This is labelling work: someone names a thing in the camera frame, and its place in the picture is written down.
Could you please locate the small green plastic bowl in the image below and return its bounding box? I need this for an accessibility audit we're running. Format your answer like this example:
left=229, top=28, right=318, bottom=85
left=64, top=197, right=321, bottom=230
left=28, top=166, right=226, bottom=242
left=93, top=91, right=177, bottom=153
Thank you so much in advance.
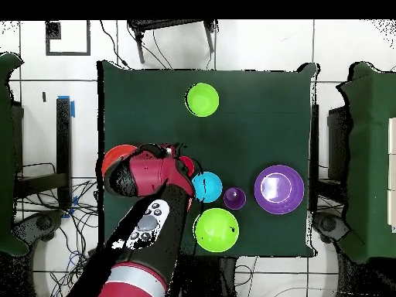
left=184, top=82, right=220, bottom=118

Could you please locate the white box stack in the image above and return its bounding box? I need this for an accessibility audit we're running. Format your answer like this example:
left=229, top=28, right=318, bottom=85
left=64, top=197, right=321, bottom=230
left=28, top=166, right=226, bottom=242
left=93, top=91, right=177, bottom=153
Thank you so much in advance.
left=387, top=117, right=396, bottom=233

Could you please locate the red plastic cup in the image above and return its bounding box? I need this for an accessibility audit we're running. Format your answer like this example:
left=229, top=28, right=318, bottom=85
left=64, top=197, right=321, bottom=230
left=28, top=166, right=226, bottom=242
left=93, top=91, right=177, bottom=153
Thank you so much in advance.
left=178, top=155, right=196, bottom=178

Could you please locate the large orange plastic bowl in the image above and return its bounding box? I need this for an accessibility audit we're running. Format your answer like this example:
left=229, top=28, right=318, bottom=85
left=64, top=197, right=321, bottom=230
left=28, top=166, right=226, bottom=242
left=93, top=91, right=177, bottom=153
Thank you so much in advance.
left=101, top=144, right=138, bottom=177

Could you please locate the small blue plastic bowl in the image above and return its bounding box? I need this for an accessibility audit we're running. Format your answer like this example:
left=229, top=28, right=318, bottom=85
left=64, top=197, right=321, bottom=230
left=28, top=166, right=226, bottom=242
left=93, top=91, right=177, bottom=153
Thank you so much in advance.
left=190, top=172, right=223, bottom=203

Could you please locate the purple plastic cup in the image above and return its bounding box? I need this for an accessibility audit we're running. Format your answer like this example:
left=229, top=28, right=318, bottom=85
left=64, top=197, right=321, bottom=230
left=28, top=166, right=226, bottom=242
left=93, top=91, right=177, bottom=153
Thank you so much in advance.
left=223, top=187, right=248, bottom=210

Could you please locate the large green plastic bowl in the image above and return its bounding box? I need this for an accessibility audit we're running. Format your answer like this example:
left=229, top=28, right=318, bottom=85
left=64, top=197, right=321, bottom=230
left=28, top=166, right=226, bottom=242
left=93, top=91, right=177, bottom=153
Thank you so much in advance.
left=193, top=207, right=240, bottom=253

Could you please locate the black metal beam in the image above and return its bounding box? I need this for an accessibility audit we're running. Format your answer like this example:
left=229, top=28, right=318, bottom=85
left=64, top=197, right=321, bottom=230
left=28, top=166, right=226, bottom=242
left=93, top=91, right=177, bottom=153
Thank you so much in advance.
left=56, top=97, right=73, bottom=208
left=15, top=172, right=67, bottom=199

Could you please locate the large purple plastic bowl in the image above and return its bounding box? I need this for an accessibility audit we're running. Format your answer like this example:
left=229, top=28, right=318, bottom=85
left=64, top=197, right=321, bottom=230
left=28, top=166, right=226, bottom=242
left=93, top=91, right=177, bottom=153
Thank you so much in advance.
left=254, top=164, right=306, bottom=215

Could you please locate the dark grey machine base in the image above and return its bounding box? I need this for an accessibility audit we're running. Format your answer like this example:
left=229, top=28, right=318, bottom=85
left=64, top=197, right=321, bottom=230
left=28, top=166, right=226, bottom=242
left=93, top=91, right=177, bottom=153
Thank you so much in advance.
left=12, top=210, right=65, bottom=247
left=312, top=212, right=351, bottom=244

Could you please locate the dark green side table cloth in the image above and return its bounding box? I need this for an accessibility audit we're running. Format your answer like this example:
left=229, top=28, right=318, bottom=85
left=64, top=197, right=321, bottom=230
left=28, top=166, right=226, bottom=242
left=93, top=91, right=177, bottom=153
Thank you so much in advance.
left=336, top=60, right=396, bottom=264
left=0, top=52, right=29, bottom=257

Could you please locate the thin black floor cable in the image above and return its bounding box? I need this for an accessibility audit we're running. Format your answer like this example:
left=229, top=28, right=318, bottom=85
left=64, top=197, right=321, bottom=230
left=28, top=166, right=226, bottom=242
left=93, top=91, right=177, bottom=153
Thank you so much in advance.
left=99, top=19, right=131, bottom=70

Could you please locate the tangle of black cables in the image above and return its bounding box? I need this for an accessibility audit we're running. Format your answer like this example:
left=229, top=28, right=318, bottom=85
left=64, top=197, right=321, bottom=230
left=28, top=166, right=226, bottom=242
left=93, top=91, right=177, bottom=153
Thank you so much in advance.
left=15, top=162, right=101, bottom=297

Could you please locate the black metal frame stand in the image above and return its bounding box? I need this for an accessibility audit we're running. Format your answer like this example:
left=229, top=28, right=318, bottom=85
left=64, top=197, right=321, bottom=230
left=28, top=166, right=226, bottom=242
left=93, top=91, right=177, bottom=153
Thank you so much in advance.
left=127, top=19, right=218, bottom=65

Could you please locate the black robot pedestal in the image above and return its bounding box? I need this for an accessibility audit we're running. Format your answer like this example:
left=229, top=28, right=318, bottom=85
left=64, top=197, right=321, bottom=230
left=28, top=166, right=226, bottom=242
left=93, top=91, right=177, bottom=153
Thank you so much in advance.
left=179, top=256, right=237, bottom=297

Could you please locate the black square floor frame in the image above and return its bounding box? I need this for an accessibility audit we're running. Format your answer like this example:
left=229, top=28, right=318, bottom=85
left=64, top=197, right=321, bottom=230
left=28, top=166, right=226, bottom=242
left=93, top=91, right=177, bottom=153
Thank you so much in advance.
left=45, top=20, right=91, bottom=56

